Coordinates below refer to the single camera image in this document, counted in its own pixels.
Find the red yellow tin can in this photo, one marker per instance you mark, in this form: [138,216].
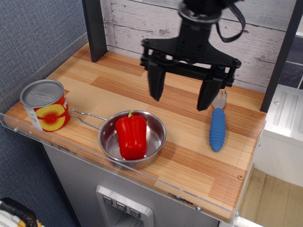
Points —
[46,104]

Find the red bell pepper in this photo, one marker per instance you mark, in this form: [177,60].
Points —
[131,132]

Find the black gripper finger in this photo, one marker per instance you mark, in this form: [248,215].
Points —
[209,90]
[156,76]

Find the grey toy fridge cabinet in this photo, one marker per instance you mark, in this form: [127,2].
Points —
[80,179]

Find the silver dispenser panel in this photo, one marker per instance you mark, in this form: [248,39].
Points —
[120,211]

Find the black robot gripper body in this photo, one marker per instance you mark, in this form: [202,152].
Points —
[190,54]

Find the small steel saucepan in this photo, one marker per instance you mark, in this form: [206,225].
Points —
[108,139]

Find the blue handled metal fork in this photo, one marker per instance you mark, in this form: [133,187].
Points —
[217,130]

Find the right dark grey post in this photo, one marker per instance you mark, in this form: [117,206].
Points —
[283,54]

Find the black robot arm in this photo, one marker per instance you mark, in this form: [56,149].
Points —
[209,8]

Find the black yellow object corner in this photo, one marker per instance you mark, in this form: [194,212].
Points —
[14,214]

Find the white toy sink counter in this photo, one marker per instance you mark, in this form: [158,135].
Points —
[279,152]

